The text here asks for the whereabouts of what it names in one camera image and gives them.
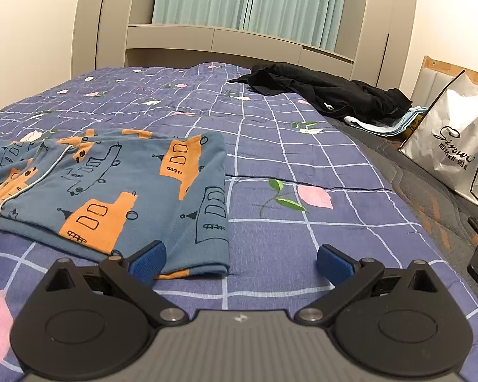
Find padded wooden headboard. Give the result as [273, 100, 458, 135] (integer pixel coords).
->
[411, 56, 478, 106]

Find white shopping bag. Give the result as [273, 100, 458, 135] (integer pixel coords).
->
[398, 69, 478, 208]

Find purple checked floral quilt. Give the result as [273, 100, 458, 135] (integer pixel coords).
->
[0, 63, 478, 382]

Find beige built-in wardrobe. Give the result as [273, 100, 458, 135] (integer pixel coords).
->
[72, 0, 419, 90]

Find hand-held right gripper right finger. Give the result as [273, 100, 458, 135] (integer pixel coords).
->
[294, 244, 447, 324]

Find light blue folded towel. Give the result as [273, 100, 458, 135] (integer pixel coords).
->
[344, 105, 429, 138]

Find blue patterned pants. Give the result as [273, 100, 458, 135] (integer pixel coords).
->
[0, 127, 230, 279]

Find yellow packet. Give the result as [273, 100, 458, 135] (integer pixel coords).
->
[402, 115, 424, 138]

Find black garment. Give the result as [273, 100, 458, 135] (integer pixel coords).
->
[227, 62, 414, 127]

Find grey mattress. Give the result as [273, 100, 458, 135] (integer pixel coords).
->
[329, 117, 478, 329]

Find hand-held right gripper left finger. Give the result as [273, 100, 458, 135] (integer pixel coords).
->
[38, 241, 190, 327]

